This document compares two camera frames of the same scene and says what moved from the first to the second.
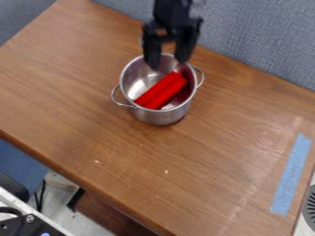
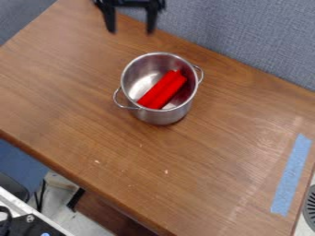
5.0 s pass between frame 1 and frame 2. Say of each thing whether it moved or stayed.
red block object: stayed
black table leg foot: stayed
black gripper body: moved
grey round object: stayed
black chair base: stayed
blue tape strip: stayed
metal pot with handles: stayed
